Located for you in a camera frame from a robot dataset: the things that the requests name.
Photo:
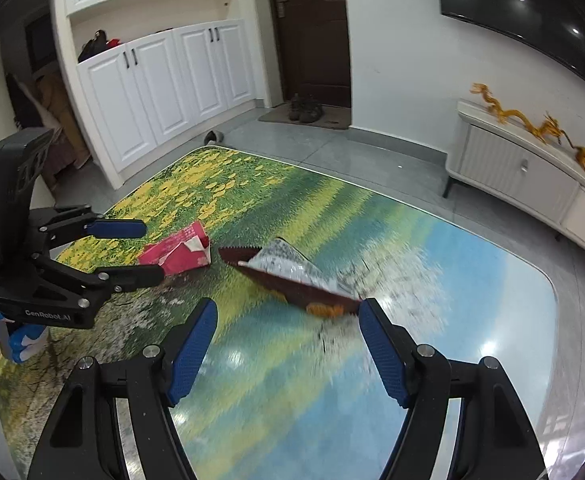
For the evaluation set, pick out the person's left hand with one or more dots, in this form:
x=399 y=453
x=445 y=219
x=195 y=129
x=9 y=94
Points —
x=22 y=340

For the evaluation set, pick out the white television cabinet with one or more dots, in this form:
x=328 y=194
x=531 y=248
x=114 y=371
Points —
x=512 y=170

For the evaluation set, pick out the black bag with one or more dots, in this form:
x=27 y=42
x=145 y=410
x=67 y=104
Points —
x=92 y=46

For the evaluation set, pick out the landscape print table cover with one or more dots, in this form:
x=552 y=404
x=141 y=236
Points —
x=322 y=220

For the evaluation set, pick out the dark coat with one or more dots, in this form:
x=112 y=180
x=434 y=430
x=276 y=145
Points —
x=22 y=102

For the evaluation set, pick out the black wall television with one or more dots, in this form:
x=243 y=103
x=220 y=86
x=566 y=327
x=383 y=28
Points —
x=522 y=0

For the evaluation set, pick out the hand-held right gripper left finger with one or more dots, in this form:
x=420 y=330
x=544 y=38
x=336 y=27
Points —
x=192 y=355

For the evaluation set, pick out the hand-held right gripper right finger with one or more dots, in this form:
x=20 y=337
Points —
x=382 y=350

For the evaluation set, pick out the brown coat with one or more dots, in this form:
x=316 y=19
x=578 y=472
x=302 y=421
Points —
x=62 y=115

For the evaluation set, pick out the red paper carton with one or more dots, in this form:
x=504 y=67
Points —
x=182 y=255

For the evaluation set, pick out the grey slipper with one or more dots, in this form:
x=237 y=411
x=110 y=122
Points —
x=215 y=136

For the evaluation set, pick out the dark brown door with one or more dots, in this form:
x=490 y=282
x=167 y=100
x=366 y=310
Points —
x=312 y=50

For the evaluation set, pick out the red cloth item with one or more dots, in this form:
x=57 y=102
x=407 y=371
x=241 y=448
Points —
x=114 y=43

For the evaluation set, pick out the dark brown foil wrapper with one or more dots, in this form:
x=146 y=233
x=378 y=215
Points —
x=292 y=290

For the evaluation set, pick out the long golden dragon figurine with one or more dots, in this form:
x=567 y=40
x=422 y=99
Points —
x=483 y=94

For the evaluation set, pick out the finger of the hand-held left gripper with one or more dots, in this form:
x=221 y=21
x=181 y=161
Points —
x=132 y=277
x=122 y=229

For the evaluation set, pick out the grey doormat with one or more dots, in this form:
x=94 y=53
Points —
x=332 y=120

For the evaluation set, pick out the white shoe cabinet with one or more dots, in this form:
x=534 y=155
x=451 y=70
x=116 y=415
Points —
x=122 y=110

